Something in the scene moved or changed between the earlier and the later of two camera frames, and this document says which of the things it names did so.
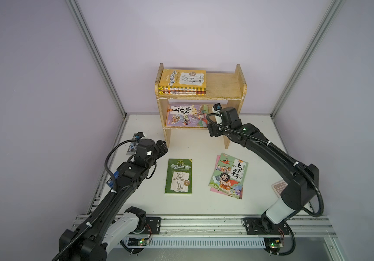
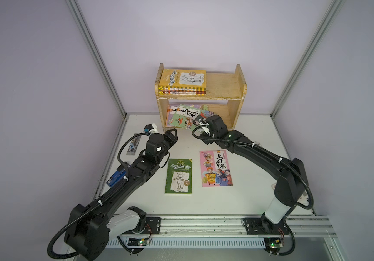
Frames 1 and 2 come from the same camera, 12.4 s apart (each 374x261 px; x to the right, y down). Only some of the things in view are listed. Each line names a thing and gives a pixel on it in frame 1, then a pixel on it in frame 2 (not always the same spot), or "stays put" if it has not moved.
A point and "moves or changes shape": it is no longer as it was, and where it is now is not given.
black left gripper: x=161 y=146 to x=170 y=136
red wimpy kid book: x=182 y=92 stays put
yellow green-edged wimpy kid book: x=182 y=80 stays put
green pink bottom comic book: x=229 y=175 to x=188 y=117
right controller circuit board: x=273 y=243 stays put
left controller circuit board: x=136 y=241 stays put
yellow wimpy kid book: x=182 y=93 stays put
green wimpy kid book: x=179 y=176 stays put
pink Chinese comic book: x=217 y=161 moves or changes shape
